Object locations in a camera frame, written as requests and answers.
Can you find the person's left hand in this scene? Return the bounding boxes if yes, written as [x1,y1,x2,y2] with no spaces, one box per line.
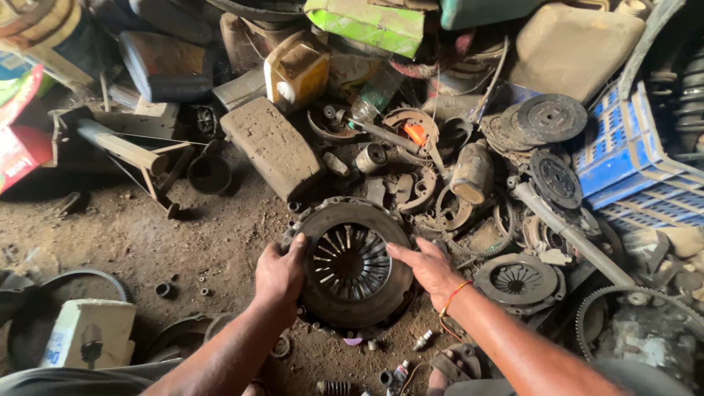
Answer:
[255,233,308,326]

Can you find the person's right hand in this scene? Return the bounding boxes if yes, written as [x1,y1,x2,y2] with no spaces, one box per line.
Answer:
[386,236,473,314]

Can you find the large clutch pressure plate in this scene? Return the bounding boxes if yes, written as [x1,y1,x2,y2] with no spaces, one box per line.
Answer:
[280,196,417,337]

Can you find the red thread wristband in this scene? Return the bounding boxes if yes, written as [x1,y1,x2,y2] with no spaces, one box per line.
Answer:
[438,279,474,319]

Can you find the round brake shoe pair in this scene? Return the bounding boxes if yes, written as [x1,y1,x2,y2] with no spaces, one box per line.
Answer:
[433,186,477,233]

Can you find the small clutch pressure plate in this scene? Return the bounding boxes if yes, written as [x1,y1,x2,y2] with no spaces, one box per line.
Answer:
[473,252,567,318]

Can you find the curved brake shoe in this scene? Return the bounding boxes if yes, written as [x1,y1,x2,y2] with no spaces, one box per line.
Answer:
[395,166,439,216]

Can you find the person's sandal foot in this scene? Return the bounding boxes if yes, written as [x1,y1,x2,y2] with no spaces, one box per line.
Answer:
[426,343,483,396]

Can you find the rusty cylindrical filter can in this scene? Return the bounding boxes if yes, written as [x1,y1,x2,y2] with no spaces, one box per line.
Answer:
[449,140,495,206]

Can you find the small white tube bottle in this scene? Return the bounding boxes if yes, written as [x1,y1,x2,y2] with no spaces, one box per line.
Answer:
[387,360,411,396]

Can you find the black plastic funnel cup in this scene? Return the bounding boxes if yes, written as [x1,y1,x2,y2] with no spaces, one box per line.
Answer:
[186,154,233,197]

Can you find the black rubber bellows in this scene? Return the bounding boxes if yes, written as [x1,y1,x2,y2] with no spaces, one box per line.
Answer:
[316,380,353,396]

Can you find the small metal bearing cylinder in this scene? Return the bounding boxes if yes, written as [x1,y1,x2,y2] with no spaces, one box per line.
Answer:
[354,142,389,175]

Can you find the dusty grey block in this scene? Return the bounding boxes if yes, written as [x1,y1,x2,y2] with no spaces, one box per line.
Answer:
[219,97,326,202]

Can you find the long grey steel shaft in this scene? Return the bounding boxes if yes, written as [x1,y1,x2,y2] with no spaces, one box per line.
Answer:
[513,181,637,288]

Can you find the orange plastic piece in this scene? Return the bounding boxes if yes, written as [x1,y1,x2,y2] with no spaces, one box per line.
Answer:
[404,122,429,147]

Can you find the small dark clutch disc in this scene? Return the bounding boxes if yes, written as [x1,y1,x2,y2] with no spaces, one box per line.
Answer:
[529,149,584,210]

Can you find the stack of worn friction discs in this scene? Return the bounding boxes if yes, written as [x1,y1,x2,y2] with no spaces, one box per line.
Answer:
[480,103,535,153]

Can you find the rusty brake shoe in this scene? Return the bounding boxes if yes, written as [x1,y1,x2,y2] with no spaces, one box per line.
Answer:
[382,107,441,161]

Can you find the clear plastic bottle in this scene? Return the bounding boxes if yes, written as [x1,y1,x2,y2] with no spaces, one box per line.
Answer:
[350,62,406,123]

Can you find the grey flat metal box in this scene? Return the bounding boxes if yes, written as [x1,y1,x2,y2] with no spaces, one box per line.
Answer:
[211,68,268,112]

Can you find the large dark clutch disc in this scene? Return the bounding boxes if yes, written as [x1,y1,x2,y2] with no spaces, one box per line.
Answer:
[517,93,589,145]

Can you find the white carton box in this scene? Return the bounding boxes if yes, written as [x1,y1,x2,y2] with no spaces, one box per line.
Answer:
[39,298,138,370]

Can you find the dusty metal stand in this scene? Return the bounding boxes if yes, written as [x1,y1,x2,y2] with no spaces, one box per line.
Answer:
[48,107,194,220]

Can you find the yellow oil can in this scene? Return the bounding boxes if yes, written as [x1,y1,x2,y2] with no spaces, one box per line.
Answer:
[263,31,331,114]

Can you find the blue plastic crate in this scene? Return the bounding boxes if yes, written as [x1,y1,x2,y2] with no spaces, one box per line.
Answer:
[571,81,704,233]

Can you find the person's grey trousers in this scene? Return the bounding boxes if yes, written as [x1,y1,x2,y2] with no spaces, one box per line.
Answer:
[0,357,183,396]

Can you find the brown dusty jug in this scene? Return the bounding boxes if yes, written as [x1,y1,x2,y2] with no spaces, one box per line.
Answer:
[219,11,277,73]

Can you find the dark dusty oil can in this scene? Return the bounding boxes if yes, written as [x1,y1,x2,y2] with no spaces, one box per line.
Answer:
[118,30,216,103]

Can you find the green carton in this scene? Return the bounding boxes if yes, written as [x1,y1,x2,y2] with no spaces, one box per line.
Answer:
[304,0,428,59]

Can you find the tan plastic jerry can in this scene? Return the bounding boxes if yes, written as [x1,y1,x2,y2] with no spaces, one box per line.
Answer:
[508,2,646,103]

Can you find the teal plastic container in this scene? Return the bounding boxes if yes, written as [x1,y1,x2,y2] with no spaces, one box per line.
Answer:
[439,0,546,32]

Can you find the red printed carton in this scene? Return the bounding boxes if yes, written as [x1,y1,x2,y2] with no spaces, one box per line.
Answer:
[0,63,54,194]

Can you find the black coil spring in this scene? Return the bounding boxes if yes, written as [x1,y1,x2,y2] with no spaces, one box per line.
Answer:
[675,48,704,152]

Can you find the dark rod with handle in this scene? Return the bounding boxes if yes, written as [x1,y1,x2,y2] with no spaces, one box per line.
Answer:
[323,104,425,158]

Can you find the thin toothed ring gear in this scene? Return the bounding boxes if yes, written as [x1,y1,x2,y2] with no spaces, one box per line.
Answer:
[7,268,132,370]

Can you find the toothed flywheel ring gear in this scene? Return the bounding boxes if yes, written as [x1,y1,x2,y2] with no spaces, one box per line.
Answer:
[575,284,704,388]

